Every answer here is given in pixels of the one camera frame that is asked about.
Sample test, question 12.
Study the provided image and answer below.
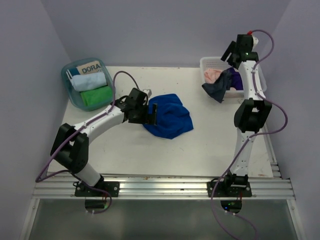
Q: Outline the aluminium mounting rail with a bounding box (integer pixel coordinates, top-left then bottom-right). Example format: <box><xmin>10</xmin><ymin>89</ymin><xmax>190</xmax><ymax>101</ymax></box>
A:
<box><xmin>32</xmin><ymin>174</ymin><xmax>295</xmax><ymax>200</ymax></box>

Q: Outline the dark grey towel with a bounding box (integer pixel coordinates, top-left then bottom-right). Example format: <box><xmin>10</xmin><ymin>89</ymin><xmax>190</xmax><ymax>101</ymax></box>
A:
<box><xmin>202</xmin><ymin>70</ymin><xmax>232</xmax><ymax>104</ymax></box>

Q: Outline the teal white striped towel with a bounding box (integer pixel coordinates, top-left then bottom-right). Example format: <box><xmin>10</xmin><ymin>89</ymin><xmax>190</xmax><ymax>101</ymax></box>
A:
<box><xmin>66</xmin><ymin>67</ymin><xmax>80</xmax><ymax>81</ymax></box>

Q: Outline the teal plastic bin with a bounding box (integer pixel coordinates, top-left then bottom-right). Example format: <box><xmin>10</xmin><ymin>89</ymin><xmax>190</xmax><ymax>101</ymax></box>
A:
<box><xmin>61</xmin><ymin>57</ymin><xmax>114</xmax><ymax>112</ymax></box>

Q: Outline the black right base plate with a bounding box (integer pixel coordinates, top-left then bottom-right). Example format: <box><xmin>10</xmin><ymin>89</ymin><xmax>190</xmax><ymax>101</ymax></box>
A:
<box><xmin>206</xmin><ymin>179</ymin><xmax>253</xmax><ymax>198</ymax></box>

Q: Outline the white plastic basket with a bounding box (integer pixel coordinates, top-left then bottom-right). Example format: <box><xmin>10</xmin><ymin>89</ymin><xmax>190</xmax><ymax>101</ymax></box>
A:
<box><xmin>199</xmin><ymin>56</ymin><xmax>268</xmax><ymax>99</ymax></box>

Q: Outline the purple towel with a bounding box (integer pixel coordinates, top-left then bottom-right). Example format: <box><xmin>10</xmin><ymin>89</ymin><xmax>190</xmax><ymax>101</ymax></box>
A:
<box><xmin>228</xmin><ymin>67</ymin><xmax>244</xmax><ymax>91</ymax></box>

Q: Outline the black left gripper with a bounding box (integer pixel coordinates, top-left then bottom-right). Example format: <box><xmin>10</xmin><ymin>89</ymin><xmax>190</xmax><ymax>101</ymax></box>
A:
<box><xmin>129</xmin><ymin>102</ymin><xmax>157</xmax><ymax>126</ymax></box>

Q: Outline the light blue rolled towel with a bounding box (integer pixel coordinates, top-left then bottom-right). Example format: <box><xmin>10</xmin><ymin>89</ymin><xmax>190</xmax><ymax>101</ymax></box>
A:
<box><xmin>70</xmin><ymin>72</ymin><xmax>107</xmax><ymax>92</ymax></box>

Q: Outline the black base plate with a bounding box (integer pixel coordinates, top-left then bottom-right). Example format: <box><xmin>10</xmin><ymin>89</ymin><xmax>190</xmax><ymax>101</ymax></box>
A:
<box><xmin>206</xmin><ymin>179</ymin><xmax>253</xmax><ymax>198</ymax></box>
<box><xmin>72</xmin><ymin>181</ymin><xmax>120</xmax><ymax>197</ymax></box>

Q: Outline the green rolled towel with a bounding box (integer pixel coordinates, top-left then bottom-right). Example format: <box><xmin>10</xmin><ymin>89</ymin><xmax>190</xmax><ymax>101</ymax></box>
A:
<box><xmin>80</xmin><ymin>86</ymin><xmax>113</xmax><ymax>107</ymax></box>

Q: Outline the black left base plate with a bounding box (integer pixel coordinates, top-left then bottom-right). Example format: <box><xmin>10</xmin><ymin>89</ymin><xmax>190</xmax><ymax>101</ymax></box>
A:
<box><xmin>72</xmin><ymin>181</ymin><xmax>120</xmax><ymax>197</ymax></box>

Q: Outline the beige DORA towel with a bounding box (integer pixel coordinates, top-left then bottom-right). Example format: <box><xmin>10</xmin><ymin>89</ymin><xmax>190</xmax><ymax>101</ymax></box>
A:
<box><xmin>76</xmin><ymin>60</ymin><xmax>102</xmax><ymax>75</ymax></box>

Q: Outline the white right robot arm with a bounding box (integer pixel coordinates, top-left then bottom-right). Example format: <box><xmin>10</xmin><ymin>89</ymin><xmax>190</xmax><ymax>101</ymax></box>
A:
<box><xmin>221</xmin><ymin>32</ymin><xmax>272</xmax><ymax>197</ymax></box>

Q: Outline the pink towel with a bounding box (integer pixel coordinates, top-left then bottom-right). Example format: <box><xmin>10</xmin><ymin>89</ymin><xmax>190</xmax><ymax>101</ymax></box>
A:
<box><xmin>203</xmin><ymin>68</ymin><xmax>223</xmax><ymax>84</ymax></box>

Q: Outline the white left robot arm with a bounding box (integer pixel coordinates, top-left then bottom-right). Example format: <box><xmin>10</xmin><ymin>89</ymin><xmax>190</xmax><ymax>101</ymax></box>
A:
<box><xmin>50</xmin><ymin>88</ymin><xmax>157</xmax><ymax>197</ymax></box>

